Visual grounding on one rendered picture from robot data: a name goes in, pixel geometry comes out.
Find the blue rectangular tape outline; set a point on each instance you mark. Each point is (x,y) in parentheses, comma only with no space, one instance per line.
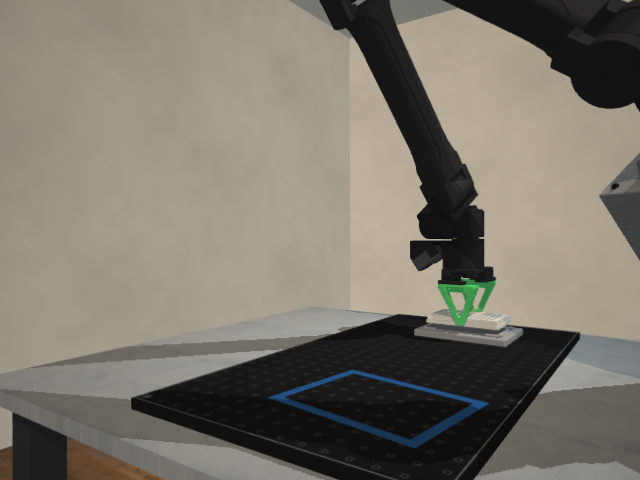
(414,442)

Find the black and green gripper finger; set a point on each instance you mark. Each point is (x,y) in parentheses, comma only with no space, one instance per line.
(488,289)
(470,290)

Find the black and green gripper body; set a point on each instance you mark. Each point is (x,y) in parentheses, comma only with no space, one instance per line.
(472,265)

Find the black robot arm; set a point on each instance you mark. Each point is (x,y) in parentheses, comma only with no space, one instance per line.
(604,72)

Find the white well plate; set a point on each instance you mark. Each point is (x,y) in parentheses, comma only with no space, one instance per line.
(475,319)

